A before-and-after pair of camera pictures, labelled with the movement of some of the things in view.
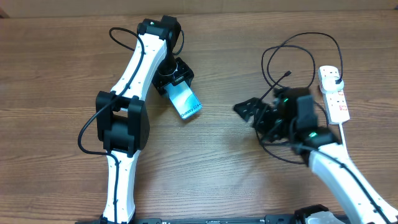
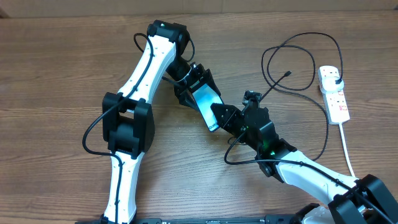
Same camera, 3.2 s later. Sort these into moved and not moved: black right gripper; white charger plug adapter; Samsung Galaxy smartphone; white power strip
Moved: black right gripper; Samsung Galaxy smartphone
Not moved: white power strip; white charger plug adapter
